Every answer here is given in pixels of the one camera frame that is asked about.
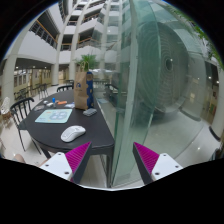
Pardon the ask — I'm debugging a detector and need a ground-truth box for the white computer mouse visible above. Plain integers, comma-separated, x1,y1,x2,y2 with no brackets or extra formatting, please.
61,125,86,142

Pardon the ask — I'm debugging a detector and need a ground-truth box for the black chair behind table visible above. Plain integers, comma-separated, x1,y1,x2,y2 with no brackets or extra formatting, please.
57,85,74,92

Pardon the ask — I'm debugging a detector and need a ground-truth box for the black round table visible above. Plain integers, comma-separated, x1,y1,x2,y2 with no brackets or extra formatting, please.
25,101,114,187

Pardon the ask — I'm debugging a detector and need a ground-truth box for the grey small device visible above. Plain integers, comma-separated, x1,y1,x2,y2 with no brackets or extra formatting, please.
83,108,97,117

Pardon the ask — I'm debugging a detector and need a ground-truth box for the orange small item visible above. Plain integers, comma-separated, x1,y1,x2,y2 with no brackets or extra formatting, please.
57,101,67,105

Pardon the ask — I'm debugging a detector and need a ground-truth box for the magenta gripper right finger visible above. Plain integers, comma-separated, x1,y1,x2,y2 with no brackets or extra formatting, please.
133,142,182,185

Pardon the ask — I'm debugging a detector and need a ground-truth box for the light blue mouse pad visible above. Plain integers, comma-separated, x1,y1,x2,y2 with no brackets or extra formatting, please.
35,109,72,124

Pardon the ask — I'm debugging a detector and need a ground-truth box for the black chair left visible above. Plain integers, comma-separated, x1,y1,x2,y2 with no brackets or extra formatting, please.
10,97,34,150

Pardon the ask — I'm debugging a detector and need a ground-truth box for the green potted palm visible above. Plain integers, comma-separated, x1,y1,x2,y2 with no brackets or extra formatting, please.
76,54,98,71

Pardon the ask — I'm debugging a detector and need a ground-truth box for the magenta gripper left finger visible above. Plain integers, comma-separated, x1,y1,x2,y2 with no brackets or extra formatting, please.
40,142,92,184

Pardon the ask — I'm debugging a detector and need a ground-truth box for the brown paper bag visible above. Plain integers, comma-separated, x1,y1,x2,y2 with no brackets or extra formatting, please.
73,70,95,111

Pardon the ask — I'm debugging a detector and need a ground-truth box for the glass partition panel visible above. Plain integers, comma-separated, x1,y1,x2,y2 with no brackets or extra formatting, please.
113,0,207,186

